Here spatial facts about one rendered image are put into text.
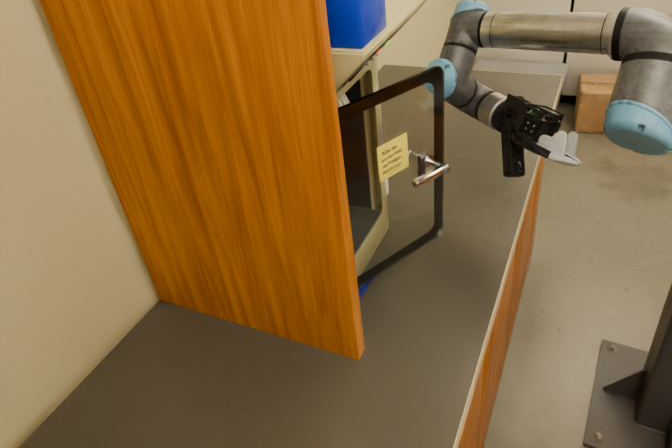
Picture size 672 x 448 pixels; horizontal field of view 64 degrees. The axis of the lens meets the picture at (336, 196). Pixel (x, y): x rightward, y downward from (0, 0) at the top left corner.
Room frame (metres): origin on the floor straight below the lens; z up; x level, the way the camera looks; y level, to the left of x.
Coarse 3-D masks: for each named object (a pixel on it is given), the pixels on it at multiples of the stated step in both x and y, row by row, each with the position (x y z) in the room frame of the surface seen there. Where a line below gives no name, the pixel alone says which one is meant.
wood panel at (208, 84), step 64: (64, 0) 0.88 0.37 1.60; (128, 0) 0.82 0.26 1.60; (192, 0) 0.76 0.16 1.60; (256, 0) 0.71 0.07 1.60; (320, 0) 0.69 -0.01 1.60; (128, 64) 0.84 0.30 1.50; (192, 64) 0.78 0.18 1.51; (256, 64) 0.72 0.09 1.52; (320, 64) 0.67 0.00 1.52; (128, 128) 0.86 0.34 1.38; (192, 128) 0.79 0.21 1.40; (256, 128) 0.73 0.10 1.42; (320, 128) 0.68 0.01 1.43; (128, 192) 0.89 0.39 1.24; (192, 192) 0.81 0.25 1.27; (256, 192) 0.75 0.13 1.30; (320, 192) 0.69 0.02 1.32; (192, 256) 0.84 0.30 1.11; (256, 256) 0.76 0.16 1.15; (320, 256) 0.70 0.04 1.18; (256, 320) 0.78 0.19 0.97; (320, 320) 0.71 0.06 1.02
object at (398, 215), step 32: (384, 96) 0.87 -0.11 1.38; (416, 96) 0.91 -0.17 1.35; (352, 128) 0.83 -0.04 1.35; (384, 128) 0.87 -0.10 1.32; (416, 128) 0.91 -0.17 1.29; (352, 160) 0.82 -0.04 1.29; (416, 160) 0.91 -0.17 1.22; (352, 192) 0.82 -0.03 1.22; (384, 192) 0.86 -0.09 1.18; (416, 192) 0.91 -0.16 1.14; (352, 224) 0.82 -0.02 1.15; (384, 224) 0.86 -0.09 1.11; (416, 224) 0.91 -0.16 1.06; (384, 256) 0.86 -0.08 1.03
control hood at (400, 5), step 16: (400, 0) 0.97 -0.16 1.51; (416, 0) 0.96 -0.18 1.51; (400, 16) 0.88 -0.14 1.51; (384, 32) 0.81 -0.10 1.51; (336, 48) 0.76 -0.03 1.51; (352, 48) 0.76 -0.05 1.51; (368, 48) 0.75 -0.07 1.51; (336, 64) 0.75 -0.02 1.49; (352, 64) 0.74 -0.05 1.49; (336, 80) 0.75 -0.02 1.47
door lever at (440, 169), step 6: (432, 156) 0.93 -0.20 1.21; (426, 162) 0.92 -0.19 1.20; (432, 162) 0.92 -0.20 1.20; (438, 162) 0.91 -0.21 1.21; (438, 168) 0.88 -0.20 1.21; (444, 168) 0.89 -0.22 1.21; (450, 168) 0.89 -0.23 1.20; (426, 174) 0.87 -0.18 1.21; (432, 174) 0.87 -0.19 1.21; (438, 174) 0.88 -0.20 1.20; (414, 180) 0.85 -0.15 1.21; (420, 180) 0.85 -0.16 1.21; (426, 180) 0.86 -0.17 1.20; (414, 186) 0.85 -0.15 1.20; (420, 186) 0.85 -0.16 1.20
